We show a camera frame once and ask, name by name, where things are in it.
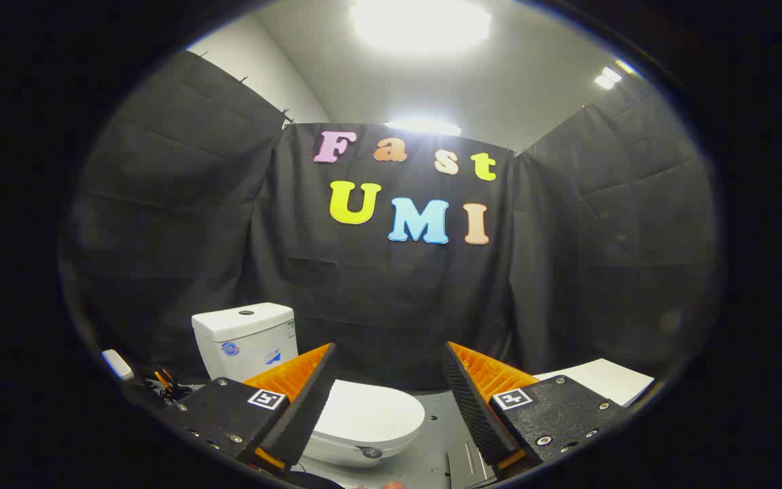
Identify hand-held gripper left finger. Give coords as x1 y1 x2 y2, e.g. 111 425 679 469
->
172 343 336 473

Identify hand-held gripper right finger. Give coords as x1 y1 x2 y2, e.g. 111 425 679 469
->
443 342 636 479

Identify white toilet lid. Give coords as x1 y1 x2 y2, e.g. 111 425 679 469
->
315 379 426 443

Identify white toilet bowl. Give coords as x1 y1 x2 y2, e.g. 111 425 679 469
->
304 429 423 469

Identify white toilet tank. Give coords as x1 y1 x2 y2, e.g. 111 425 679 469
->
191 302 299 382

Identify black backdrop cloth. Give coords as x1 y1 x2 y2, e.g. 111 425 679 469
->
58 49 721 391

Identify orange black device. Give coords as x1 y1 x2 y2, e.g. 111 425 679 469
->
144 367 180 403

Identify small white rounded device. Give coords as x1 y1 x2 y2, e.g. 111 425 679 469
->
101 349 135 382

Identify large ceiling lamp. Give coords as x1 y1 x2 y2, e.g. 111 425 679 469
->
350 0 494 54

